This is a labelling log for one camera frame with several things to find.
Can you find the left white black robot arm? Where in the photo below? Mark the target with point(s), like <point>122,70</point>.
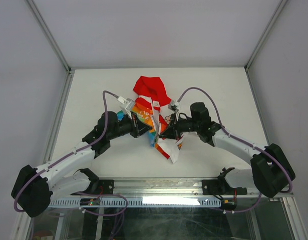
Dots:
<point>36,187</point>

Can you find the white red rainbow kids jacket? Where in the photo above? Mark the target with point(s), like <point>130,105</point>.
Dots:
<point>151,107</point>

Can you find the small black connector box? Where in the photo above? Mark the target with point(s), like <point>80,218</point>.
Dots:
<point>228,205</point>

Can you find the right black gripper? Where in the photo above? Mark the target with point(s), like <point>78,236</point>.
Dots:
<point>172,130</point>

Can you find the aluminium mounting rail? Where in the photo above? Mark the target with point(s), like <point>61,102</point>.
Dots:
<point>159,187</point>

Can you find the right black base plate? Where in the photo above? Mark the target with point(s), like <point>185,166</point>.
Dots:
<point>220,187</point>

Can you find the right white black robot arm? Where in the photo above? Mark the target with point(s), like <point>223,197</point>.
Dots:
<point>270,172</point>

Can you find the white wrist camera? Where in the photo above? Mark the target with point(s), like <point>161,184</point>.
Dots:
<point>174,106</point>
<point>126,105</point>

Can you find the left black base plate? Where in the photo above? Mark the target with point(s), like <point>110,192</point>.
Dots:
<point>98,187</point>

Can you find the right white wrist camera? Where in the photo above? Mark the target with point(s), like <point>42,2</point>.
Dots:
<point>174,106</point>

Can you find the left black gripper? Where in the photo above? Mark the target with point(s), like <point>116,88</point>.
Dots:
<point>138,127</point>

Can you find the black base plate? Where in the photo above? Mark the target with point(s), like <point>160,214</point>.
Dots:
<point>98,187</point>
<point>220,187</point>

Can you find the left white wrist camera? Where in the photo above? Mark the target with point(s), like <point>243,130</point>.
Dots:
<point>126,105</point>

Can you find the white slotted cable duct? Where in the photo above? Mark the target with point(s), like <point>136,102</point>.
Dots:
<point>136,202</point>

